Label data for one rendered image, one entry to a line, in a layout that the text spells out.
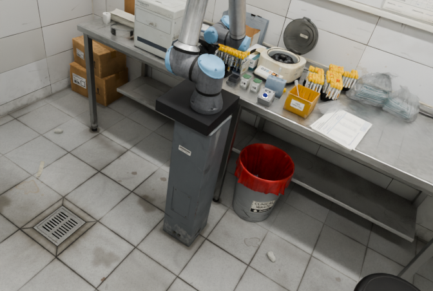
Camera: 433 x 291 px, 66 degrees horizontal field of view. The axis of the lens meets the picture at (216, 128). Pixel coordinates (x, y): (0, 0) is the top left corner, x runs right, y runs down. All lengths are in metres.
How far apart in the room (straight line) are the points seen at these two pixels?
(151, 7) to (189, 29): 0.59
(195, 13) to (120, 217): 1.36
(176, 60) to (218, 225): 1.19
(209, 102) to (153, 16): 0.72
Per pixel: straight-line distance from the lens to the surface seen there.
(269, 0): 2.31
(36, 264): 2.14
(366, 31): 2.19
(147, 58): 2.05
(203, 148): 1.54
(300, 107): 1.74
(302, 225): 2.44
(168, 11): 1.91
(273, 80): 1.82
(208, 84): 1.41
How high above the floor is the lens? 1.79
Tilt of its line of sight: 37 degrees down
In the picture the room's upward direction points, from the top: 12 degrees clockwise
